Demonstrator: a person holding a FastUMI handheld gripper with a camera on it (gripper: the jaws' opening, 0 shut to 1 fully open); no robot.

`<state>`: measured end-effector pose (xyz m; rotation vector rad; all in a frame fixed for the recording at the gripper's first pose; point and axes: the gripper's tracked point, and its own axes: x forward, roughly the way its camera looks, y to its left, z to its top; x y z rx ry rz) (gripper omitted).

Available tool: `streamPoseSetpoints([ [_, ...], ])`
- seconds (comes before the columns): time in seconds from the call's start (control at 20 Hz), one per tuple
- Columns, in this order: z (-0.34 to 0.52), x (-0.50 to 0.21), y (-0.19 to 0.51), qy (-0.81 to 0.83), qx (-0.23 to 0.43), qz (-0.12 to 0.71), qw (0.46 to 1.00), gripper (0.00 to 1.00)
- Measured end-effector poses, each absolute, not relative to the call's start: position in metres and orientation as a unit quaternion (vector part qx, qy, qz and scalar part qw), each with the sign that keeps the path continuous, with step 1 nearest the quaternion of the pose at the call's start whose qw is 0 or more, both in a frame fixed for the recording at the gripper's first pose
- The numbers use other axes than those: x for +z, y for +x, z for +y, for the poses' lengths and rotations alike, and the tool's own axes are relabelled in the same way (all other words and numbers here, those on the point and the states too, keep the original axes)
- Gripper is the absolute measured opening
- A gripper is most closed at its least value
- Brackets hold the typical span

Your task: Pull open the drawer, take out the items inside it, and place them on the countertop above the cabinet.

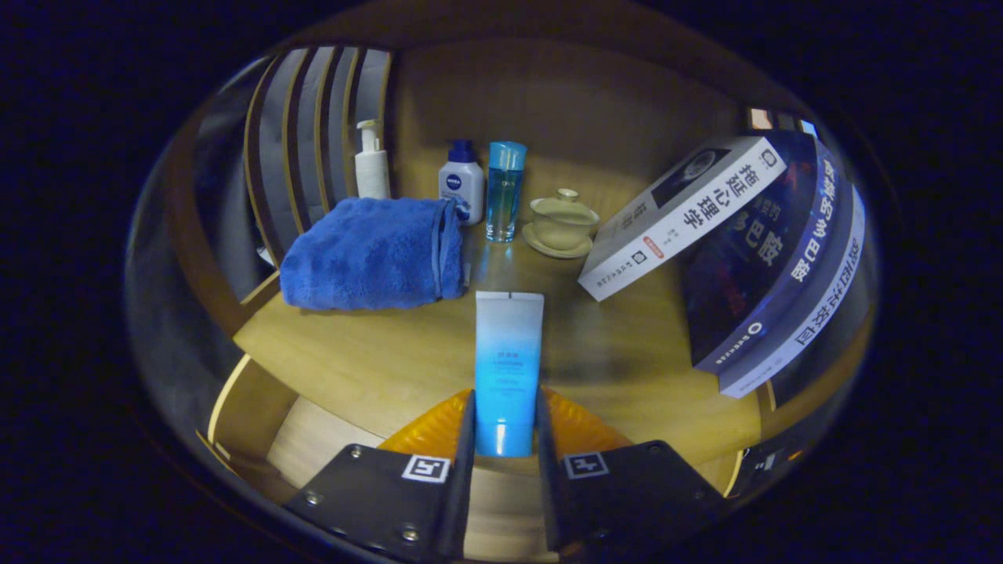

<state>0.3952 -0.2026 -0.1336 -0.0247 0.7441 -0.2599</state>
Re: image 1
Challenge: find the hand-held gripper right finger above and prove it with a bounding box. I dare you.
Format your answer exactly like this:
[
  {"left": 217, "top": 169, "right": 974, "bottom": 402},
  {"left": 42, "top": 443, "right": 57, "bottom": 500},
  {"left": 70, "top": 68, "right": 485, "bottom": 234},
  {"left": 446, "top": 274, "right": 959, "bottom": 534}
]
[{"left": 535, "top": 387, "right": 726, "bottom": 553}]

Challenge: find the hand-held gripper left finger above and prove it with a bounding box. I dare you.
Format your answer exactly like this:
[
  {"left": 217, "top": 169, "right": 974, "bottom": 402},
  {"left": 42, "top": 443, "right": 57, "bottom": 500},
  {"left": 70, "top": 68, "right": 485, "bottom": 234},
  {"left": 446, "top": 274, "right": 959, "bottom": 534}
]
[{"left": 282, "top": 389, "right": 477, "bottom": 561}]

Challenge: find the blue cosmetic tube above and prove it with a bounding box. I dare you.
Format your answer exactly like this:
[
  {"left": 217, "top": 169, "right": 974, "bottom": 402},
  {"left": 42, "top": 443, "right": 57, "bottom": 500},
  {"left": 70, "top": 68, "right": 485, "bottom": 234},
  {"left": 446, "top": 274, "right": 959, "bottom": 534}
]
[{"left": 474, "top": 291, "right": 545, "bottom": 458}]

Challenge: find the wooden countertop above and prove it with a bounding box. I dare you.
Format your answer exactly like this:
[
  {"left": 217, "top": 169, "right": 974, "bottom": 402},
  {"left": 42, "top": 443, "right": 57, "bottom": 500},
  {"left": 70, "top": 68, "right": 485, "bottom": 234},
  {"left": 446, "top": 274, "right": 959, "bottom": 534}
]
[{"left": 234, "top": 219, "right": 765, "bottom": 471}]

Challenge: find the wooden cabinet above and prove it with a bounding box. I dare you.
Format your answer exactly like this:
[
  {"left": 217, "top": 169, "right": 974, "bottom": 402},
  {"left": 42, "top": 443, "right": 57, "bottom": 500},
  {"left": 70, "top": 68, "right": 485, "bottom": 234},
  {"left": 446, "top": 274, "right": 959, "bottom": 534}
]
[{"left": 129, "top": 8, "right": 878, "bottom": 561}]

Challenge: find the blue folded towel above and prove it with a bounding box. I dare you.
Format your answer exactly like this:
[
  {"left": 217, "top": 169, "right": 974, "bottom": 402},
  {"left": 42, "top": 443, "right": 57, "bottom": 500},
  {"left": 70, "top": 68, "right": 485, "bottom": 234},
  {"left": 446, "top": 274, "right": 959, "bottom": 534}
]
[{"left": 280, "top": 196, "right": 465, "bottom": 311}]

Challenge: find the beige lidded teacup with saucer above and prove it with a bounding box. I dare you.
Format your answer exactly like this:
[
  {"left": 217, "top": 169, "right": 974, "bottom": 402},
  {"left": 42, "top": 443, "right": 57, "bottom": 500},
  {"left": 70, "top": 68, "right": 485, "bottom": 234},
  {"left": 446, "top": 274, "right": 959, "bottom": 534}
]
[{"left": 522, "top": 188, "right": 600, "bottom": 260}]

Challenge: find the clear blue bottle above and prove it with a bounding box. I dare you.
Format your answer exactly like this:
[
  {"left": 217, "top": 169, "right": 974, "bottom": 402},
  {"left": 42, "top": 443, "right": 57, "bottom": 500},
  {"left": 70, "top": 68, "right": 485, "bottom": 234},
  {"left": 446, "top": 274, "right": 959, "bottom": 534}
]
[{"left": 486, "top": 141, "right": 528, "bottom": 244}]

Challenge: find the dark blue book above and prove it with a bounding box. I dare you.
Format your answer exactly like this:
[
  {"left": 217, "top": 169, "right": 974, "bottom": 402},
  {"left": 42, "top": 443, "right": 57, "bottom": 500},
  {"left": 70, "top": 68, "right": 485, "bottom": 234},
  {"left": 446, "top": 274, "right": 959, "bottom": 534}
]
[{"left": 678, "top": 129, "right": 841, "bottom": 375}]

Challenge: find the white bottle with blue cap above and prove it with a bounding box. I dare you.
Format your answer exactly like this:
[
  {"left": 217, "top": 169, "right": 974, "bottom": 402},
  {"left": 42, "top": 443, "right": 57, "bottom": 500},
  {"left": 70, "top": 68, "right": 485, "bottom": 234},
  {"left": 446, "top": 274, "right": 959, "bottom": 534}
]
[{"left": 438, "top": 139, "right": 485, "bottom": 226}]

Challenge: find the white book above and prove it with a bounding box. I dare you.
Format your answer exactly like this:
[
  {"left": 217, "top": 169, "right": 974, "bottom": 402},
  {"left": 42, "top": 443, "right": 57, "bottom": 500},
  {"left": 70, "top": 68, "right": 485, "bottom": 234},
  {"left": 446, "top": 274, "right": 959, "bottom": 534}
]
[{"left": 578, "top": 135, "right": 788, "bottom": 302}]

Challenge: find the pale purple book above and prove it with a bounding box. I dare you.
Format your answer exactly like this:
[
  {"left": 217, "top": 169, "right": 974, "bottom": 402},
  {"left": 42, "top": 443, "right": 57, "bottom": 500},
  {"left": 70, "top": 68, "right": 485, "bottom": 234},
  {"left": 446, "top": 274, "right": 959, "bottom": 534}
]
[{"left": 717, "top": 184, "right": 867, "bottom": 400}]

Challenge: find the white pump bottle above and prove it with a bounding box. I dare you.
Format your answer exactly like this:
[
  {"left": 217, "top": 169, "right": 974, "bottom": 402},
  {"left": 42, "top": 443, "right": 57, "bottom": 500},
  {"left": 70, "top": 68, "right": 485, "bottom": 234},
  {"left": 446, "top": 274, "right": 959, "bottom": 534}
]
[{"left": 354, "top": 119, "right": 392, "bottom": 201}]

